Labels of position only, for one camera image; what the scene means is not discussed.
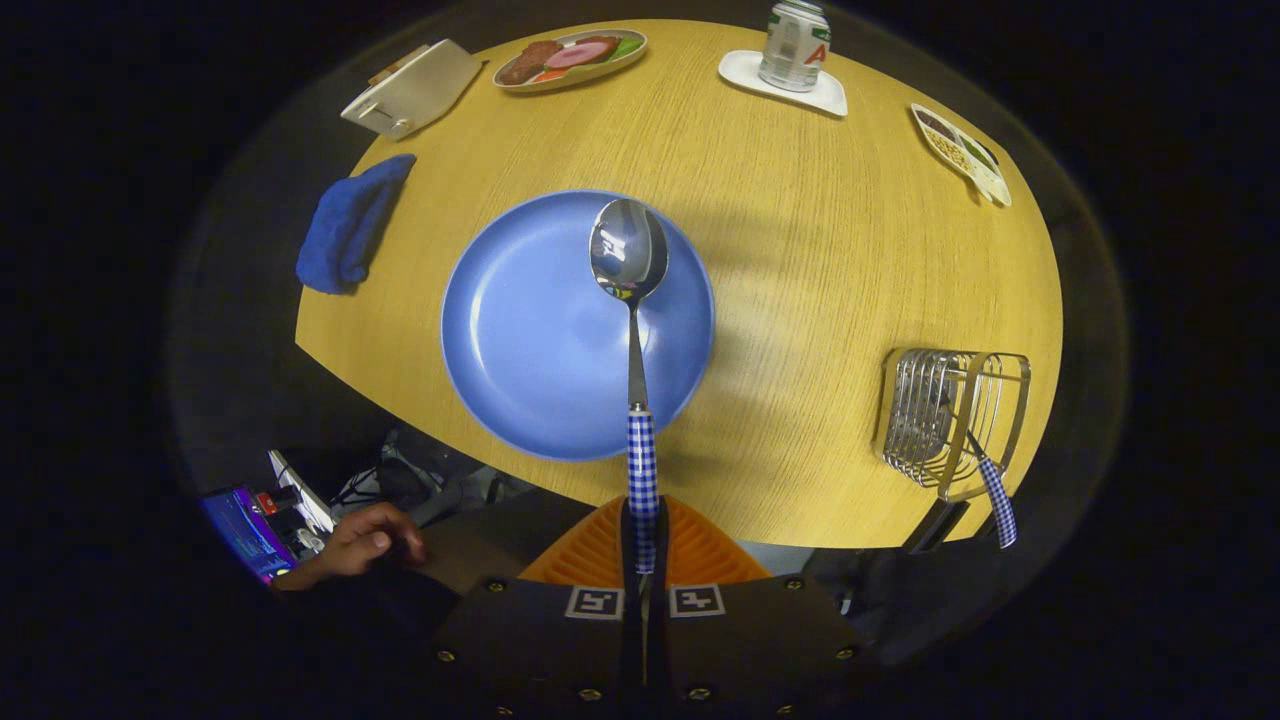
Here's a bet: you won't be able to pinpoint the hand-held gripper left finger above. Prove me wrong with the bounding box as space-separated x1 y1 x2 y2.
432 496 643 720

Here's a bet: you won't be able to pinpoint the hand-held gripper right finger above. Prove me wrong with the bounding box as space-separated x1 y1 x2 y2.
650 496 873 720

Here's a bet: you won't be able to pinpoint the fork with blue checked handle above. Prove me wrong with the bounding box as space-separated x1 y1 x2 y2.
940 395 1019 549

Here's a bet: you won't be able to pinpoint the spoon with blue checked handle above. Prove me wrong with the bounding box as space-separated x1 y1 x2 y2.
589 197 671 576

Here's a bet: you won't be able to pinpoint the person's beige trousers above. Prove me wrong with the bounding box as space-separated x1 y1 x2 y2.
415 488 601 593

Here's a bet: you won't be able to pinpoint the white power strip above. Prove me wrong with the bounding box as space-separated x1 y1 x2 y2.
268 450 337 537

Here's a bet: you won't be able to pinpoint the blue round plate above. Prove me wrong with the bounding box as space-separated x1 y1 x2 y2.
440 189 717 462

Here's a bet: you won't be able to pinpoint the phone with lit screen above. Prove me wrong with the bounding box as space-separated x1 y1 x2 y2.
200 487 301 585

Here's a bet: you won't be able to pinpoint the blue folded cloth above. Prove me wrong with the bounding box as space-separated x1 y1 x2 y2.
295 153 418 296

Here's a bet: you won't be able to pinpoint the white compartment dish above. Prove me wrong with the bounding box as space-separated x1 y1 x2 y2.
910 103 1013 208

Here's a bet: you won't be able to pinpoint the pile of yellow beans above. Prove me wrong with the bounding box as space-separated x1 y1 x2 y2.
928 128 972 172

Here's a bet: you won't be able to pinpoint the white toaster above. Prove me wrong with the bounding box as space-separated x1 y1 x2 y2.
341 38 484 141

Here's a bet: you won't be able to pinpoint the white square coaster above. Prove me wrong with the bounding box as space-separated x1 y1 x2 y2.
718 50 849 119

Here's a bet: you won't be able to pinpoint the oval food plate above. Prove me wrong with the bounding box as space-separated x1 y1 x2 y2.
492 28 648 94

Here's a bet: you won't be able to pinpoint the brown meat piece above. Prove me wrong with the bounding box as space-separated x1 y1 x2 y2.
498 40 564 86

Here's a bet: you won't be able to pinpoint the pink ham slice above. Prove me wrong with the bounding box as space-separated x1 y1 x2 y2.
545 37 621 71

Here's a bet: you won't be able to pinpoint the toasted bread slice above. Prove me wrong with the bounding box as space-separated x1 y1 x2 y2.
368 44 431 87

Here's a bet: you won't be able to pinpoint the white drink bottle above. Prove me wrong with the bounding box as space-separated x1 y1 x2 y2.
758 0 832 94

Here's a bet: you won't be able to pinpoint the tangle of black cables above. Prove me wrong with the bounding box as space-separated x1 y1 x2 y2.
335 428 496 526

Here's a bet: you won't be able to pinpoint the metal wire cutlery rack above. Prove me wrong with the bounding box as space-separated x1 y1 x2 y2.
872 347 1032 504

